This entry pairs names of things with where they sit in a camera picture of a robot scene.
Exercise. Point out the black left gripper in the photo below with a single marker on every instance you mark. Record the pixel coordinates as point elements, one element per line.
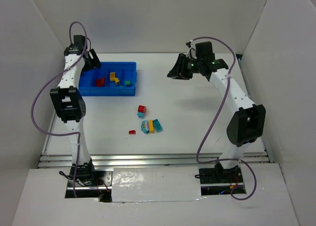
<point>93,60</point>

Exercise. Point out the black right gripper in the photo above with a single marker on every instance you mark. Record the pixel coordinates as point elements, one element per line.
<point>181,66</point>

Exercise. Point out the red long brick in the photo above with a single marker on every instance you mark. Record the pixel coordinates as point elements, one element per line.
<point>100,82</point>

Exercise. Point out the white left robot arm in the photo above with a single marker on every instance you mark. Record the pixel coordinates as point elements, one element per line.
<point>71,109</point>

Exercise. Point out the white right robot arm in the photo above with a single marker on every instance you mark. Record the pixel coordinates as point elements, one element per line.
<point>247,121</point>

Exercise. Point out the blue divided plastic bin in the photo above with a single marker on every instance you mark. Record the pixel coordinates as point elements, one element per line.
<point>124,71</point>

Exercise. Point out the cyan studded brick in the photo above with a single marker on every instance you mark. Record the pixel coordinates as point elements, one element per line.
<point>157,125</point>

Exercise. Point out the yellow long brick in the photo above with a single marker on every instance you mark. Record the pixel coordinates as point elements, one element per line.
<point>151,126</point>

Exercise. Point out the printed cyan round tile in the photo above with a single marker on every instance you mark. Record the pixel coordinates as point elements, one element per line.
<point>145,127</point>

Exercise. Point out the silver foil tape sheet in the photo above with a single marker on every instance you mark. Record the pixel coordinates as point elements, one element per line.
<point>155,184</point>

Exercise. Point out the aluminium rail frame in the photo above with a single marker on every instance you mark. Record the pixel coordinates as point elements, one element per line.
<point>109,161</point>

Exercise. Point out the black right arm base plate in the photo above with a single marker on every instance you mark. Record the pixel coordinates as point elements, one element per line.
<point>219,175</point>

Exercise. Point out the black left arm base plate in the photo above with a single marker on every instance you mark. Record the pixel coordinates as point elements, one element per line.
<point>99,189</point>

